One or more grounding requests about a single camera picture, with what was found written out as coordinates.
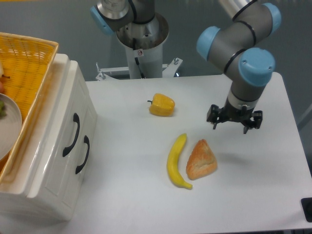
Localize black lower drawer handle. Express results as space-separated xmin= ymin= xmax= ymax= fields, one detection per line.
xmin=75 ymin=135 xmax=90 ymax=175

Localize white pear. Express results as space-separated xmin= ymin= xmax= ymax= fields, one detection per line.
xmin=0 ymin=62 xmax=10 ymax=78

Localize green grapes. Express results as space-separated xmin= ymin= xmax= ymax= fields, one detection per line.
xmin=0 ymin=100 xmax=6 ymax=117

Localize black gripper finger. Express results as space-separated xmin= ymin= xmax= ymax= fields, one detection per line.
xmin=206 ymin=104 xmax=222 ymax=130
xmin=242 ymin=111 xmax=263 ymax=134

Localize grey plate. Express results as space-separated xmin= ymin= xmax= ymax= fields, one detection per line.
xmin=0 ymin=94 xmax=22 ymax=160

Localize black drawer handle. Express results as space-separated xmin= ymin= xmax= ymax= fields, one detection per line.
xmin=75 ymin=135 xmax=90 ymax=175
xmin=62 ymin=113 xmax=81 ymax=158

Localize black corner device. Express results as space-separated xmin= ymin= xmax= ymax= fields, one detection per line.
xmin=301 ymin=197 xmax=312 ymax=223

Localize yellow banana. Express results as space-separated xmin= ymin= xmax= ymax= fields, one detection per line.
xmin=166 ymin=133 xmax=193 ymax=190

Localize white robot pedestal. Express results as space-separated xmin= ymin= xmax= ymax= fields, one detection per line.
xmin=117 ymin=13 xmax=169 ymax=79

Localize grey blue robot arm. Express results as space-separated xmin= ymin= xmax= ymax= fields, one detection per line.
xmin=90 ymin=0 xmax=281 ymax=132

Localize black top drawer handle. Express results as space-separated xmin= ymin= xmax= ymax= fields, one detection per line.
xmin=62 ymin=113 xmax=81 ymax=158

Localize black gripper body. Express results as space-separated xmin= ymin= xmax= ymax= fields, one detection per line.
xmin=219 ymin=96 xmax=254 ymax=123

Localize white top drawer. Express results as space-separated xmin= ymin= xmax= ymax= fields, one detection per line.
xmin=52 ymin=61 xmax=97 ymax=157

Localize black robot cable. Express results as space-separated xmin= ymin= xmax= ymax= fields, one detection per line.
xmin=132 ymin=38 xmax=146 ymax=79

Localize pink peach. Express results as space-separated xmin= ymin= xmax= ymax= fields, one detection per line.
xmin=0 ymin=82 xmax=4 ymax=93

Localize white drawer cabinet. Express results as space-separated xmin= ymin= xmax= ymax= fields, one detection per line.
xmin=0 ymin=54 xmax=86 ymax=220

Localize brown bread pastry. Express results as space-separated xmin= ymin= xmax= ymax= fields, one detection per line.
xmin=186 ymin=139 xmax=217 ymax=180

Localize white table mounting bracket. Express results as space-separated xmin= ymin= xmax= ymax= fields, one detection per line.
xmin=162 ymin=58 xmax=183 ymax=78

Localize yellow bell pepper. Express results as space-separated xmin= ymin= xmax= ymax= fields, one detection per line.
xmin=147 ymin=93 xmax=175 ymax=117

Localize yellow woven basket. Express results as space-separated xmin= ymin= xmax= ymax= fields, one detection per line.
xmin=0 ymin=32 xmax=59 ymax=180

